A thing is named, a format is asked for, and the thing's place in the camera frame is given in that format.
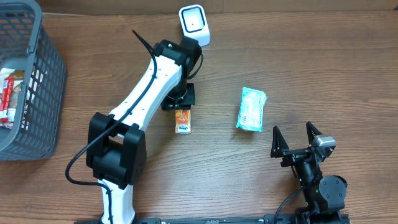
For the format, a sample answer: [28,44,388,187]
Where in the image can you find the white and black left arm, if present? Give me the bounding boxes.
[86,37,202,223]

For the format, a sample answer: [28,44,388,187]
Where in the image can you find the grey plastic mesh basket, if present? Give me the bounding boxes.
[1,0,67,161]

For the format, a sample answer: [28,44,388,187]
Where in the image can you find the red snack packet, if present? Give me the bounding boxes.
[0,77,14,122]

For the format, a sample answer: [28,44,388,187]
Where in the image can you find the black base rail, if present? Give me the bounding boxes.
[74,214,351,224]

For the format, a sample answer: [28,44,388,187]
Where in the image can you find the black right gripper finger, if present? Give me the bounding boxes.
[306,121,322,144]
[271,126,290,158]

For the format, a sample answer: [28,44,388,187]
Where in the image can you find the orange Kleenex tissue pack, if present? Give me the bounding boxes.
[175,110,192,134]

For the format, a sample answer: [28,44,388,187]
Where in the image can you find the white barcode scanner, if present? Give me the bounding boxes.
[178,4,210,47]

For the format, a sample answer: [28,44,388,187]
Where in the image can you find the mint green wipes pack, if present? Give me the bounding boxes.
[236,87,267,132]

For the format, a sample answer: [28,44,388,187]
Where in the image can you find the brown snack packets in basket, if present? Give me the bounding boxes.
[1,68,44,129]

